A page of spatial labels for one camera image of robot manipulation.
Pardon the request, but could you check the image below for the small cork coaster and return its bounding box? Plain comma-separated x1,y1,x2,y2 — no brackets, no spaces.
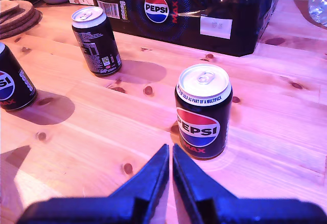
0,0,20,17

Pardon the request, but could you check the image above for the large clear water bottle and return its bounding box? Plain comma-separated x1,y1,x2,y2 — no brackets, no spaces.
308,0,327,28

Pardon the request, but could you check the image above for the black Pepsi Max can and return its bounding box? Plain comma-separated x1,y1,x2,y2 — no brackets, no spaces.
174,63,233,161
0,41,38,111
71,6,123,77

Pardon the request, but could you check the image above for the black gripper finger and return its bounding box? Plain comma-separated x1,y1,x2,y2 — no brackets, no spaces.
172,143,238,224
109,144,170,224

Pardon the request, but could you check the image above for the shrink-wrapped Pepsi Max can pack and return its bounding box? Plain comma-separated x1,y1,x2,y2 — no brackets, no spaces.
89,0,282,57

